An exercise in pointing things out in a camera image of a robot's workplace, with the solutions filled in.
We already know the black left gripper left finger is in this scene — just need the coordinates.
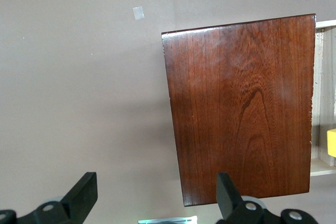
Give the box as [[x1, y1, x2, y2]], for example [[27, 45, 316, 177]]
[[0, 172, 98, 224]]

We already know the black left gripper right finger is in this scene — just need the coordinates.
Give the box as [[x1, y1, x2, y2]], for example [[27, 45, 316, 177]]
[[215, 172, 319, 224]]

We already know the yellow block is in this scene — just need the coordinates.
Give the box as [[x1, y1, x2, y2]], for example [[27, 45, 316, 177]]
[[327, 129, 336, 158]]

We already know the light wood drawer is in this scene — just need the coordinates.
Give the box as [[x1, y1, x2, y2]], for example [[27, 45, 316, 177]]
[[309, 19, 336, 177]]

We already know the dark brown wooden cabinet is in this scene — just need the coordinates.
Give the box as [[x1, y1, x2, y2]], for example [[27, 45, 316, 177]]
[[161, 13, 317, 207]]

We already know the small grey tape square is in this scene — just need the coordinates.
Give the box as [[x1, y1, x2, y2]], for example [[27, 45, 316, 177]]
[[132, 6, 145, 21]]

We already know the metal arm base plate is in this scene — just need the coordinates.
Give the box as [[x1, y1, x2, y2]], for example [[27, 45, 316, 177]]
[[138, 215, 198, 224]]

